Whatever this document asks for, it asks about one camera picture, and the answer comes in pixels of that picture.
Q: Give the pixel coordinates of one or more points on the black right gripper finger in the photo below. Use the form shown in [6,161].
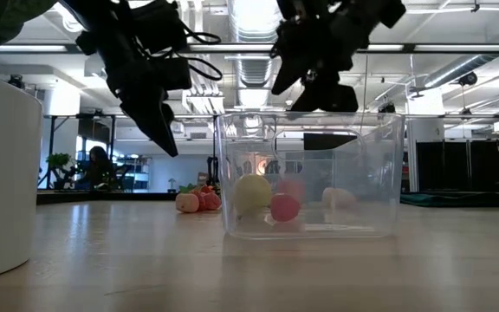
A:
[290,71]
[327,97]

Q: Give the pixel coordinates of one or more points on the clear plastic tupperware container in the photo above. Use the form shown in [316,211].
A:
[384,173]

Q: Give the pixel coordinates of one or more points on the pink toy peach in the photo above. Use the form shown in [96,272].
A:
[285,207]
[338,198]
[187,202]

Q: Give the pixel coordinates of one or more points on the yellow toy lemon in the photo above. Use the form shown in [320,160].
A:
[251,194]

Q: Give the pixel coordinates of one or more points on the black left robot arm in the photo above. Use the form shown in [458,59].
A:
[102,26]

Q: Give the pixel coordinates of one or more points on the person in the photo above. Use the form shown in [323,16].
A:
[98,167]

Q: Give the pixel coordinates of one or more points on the background potted plant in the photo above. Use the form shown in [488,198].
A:
[59,161]

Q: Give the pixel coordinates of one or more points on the black hanging reel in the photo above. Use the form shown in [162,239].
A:
[15,81]
[468,78]

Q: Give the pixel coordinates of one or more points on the black partition panels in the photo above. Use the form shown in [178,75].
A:
[462,164]

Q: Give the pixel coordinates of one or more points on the green artificial plant white pot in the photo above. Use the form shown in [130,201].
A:
[2,173]

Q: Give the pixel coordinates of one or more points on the dark green cloth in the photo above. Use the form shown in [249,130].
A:
[449,199]

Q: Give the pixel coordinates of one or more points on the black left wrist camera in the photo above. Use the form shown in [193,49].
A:
[176,73]

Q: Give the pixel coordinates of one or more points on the black aluminium table frame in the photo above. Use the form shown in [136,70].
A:
[102,198]

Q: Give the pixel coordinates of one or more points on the slanted silver ventilation duct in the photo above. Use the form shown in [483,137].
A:
[470,65]

